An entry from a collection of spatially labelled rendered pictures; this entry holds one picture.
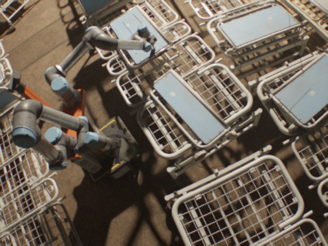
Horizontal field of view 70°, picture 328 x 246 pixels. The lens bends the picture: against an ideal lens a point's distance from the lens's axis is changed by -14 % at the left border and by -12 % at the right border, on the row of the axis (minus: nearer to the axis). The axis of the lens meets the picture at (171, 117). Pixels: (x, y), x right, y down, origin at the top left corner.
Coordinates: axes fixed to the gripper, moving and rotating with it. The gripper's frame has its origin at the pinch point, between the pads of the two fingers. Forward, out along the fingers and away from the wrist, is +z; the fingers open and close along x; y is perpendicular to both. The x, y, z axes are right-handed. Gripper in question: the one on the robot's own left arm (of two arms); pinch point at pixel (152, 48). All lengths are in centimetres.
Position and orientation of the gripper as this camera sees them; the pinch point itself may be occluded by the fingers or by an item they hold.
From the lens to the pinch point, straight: 242.1
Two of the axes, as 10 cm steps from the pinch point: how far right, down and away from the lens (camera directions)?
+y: -4.8, -7.7, 4.3
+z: 2.3, 3.7, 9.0
